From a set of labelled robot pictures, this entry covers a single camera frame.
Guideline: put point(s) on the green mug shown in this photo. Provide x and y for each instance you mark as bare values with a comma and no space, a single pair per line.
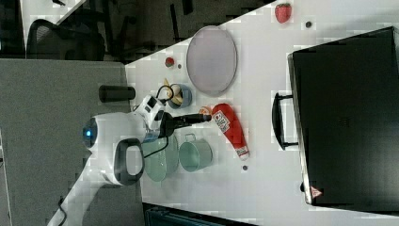
195,153

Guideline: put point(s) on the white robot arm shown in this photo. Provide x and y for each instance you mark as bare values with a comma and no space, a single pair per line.
116,158

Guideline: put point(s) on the black office chair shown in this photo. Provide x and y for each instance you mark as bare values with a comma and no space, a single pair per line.
64,42

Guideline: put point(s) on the large grey plate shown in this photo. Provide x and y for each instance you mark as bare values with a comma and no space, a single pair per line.
211,60

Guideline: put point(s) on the blue metal frame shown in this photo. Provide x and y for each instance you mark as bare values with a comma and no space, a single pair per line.
157,215

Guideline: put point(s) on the pink strawberry toy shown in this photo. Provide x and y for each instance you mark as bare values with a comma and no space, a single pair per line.
283,12

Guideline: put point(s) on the red strawberry with leaves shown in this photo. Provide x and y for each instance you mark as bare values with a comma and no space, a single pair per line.
169,62

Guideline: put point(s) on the blue bowl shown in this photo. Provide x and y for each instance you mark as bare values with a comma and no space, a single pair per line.
187,97

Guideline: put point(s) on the orange half slice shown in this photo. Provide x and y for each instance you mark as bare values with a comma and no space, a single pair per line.
205,110

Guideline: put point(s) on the dark cup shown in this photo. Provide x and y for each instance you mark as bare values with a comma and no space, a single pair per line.
116,93

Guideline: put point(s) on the silver toaster oven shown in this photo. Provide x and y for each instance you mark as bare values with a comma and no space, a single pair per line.
345,96

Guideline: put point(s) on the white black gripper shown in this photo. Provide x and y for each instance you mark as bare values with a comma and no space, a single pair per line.
153,113

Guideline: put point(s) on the red ketchup bottle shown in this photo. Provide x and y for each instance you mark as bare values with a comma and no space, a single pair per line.
229,124

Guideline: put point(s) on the green plastic strainer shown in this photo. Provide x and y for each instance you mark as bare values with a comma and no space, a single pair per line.
161,158

